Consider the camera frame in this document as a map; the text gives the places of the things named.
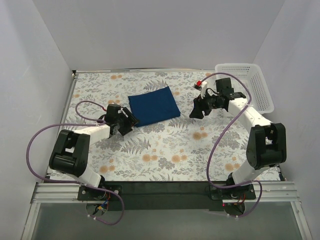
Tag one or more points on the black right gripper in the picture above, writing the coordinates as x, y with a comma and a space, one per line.
203, 104

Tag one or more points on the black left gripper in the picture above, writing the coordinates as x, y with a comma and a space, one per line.
127, 121

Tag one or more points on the blue printed t shirt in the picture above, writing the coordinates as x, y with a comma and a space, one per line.
154, 107

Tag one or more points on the white plastic basket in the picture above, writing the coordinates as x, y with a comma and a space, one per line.
252, 77

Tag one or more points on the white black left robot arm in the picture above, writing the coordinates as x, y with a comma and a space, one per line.
71, 150

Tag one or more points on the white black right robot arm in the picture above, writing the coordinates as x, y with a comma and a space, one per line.
266, 145

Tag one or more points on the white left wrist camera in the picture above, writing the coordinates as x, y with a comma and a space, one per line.
124, 111

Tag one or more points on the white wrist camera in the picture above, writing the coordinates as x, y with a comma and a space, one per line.
124, 111
202, 86

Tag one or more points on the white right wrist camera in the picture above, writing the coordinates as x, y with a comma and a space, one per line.
202, 86

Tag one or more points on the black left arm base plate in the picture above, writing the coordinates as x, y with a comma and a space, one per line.
88, 194

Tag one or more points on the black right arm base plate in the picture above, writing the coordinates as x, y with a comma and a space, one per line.
244, 192

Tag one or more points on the aluminium frame rail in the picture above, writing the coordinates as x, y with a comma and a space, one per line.
272, 191

